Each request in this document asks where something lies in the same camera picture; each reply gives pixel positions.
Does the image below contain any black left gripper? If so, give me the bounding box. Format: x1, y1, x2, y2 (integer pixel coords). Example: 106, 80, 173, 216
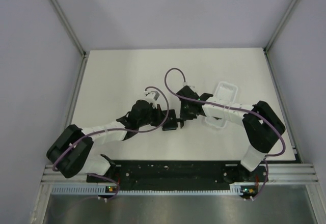
138, 103, 169, 127

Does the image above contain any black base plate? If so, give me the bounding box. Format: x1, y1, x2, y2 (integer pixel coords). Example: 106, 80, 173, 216
86, 159, 269, 191

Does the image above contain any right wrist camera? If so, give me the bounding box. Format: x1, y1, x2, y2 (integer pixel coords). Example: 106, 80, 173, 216
182, 81, 195, 90

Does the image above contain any white plastic basket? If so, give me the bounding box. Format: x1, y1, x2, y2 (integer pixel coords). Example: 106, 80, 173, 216
203, 81, 238, 129

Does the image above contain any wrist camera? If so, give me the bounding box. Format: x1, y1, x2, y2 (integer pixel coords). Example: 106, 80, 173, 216
182, 81, 195, 90
144, 91, 159, 107

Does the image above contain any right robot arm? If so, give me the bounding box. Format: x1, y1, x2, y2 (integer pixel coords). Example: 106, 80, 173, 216
176, 86, 286, 181

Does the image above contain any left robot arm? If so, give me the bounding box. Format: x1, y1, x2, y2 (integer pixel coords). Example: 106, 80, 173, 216
46, 99, 169, 182

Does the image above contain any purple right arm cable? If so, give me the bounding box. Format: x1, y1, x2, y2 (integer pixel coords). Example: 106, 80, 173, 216
165, 68, 286, 201

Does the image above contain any black leather card holder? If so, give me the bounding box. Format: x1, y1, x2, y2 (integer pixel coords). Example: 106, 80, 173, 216
162, 109, 184, 131

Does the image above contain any aluminium frame rail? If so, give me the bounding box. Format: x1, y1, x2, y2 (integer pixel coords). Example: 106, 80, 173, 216
40, 164, 319, 184

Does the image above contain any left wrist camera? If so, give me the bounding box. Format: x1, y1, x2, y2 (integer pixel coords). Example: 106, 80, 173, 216
144, 91, 159, 107

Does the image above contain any grey slotted cable duct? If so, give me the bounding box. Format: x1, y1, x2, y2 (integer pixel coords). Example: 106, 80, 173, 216
51, 182, 258, 196

